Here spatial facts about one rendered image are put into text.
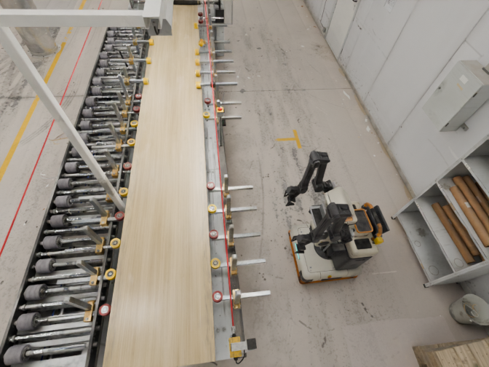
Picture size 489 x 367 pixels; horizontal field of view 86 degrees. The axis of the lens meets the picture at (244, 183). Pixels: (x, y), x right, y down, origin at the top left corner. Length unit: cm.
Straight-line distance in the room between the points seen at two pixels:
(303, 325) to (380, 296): 95
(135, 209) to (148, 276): 62
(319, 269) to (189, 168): 170
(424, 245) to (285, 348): 204
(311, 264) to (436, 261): 153
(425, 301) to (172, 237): 283
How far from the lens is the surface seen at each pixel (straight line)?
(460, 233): 360
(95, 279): 245
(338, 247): 260
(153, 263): 228
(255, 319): 304
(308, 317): 315
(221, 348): 239
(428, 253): 385
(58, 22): 151
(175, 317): 215
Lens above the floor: 301
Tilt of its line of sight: 56 degrees down
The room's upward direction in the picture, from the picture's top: 6 degrees clockwise
